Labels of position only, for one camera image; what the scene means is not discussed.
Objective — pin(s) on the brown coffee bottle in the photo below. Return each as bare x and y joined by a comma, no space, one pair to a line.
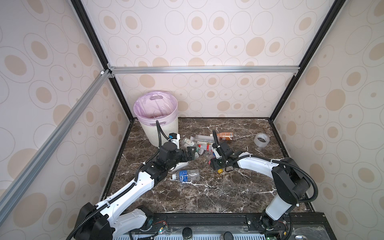
224,136

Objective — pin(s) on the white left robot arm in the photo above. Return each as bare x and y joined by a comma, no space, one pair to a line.
106,220

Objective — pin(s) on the frosted clear long bottle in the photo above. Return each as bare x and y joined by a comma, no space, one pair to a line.
203,140

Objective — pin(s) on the clear bottle blue label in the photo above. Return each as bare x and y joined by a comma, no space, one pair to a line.
187,176

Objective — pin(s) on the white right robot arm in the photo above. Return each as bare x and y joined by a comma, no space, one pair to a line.
293,185

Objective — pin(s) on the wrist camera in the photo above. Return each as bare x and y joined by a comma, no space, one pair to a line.
175,139
216,154

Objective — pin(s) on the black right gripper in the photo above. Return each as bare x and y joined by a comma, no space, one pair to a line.
214,164

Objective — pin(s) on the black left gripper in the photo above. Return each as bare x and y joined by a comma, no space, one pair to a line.
190,155

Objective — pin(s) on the clear tape roll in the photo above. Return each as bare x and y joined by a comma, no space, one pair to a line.
261,140

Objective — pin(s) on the white bin with purple bag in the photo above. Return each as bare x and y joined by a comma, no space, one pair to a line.
159,107

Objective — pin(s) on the left aluminium frame bar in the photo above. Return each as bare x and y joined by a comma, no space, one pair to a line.
30,172

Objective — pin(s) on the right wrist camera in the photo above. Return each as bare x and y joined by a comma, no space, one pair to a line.
216,154

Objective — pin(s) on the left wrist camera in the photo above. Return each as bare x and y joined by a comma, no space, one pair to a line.
175,139

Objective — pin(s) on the white bottle green leaf label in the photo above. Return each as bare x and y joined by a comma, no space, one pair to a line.
180,166

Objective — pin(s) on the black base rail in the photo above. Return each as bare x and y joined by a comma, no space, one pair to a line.
294,226

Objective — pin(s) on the white bottle red cap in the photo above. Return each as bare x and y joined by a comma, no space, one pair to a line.
208,148

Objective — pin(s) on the horizontal aluminium frame bar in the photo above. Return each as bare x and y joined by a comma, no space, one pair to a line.
205,69

